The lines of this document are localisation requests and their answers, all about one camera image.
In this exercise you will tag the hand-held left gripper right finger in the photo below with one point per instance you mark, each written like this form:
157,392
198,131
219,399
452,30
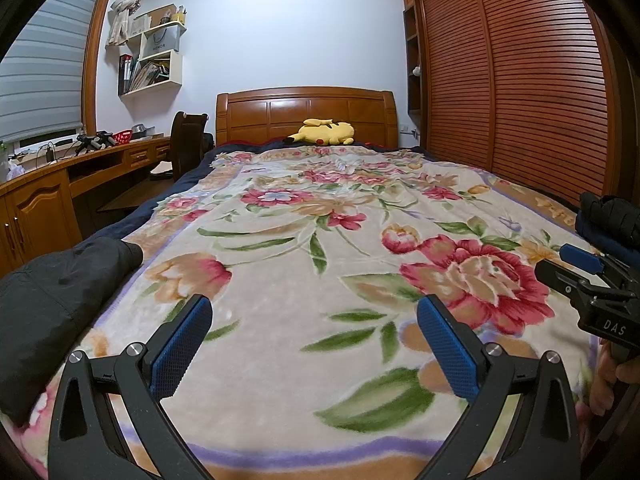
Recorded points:
450,350

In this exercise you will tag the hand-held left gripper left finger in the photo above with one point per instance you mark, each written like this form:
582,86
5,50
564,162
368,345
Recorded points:
177,352

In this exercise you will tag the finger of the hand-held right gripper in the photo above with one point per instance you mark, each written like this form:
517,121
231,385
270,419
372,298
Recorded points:
562,280
582,257

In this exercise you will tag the person's right hand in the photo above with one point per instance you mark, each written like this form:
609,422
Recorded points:
605,380

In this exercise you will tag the black padded jacket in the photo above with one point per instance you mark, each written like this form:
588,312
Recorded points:
50,305

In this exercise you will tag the floral blanket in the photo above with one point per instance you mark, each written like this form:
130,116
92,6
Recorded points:
320,270

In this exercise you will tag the wooden louvred wardrobe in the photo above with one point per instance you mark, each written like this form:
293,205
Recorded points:
530,85

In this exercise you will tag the wooden desk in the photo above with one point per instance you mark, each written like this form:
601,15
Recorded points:
35,200

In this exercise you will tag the dark brown chair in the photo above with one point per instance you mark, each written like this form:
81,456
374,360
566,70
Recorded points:
185,141

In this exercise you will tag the red basket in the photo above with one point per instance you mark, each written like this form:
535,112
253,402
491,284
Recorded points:
123,137

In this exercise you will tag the black gripper tools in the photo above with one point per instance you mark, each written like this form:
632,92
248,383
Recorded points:
94,141

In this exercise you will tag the yellow plush toy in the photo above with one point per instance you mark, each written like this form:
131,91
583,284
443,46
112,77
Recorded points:
325,132

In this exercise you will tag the wooden bed headboard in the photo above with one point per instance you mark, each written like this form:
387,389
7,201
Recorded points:
280,112

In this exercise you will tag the row of books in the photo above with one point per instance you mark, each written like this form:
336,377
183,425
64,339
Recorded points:
145,72

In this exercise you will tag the grey window blind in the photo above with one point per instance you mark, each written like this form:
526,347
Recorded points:
45,70

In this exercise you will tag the grey paper bag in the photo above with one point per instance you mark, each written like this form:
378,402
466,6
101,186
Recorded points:
161,40

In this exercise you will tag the yellow pen holder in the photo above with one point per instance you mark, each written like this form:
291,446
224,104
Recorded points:
179,16

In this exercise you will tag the white tied curtain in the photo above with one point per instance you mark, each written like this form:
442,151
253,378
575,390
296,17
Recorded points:
125,10

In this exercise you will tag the white wall socket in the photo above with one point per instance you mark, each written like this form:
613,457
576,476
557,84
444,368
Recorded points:
407,129

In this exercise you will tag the white wall shelf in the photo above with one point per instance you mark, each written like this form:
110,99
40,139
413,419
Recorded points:
175,67

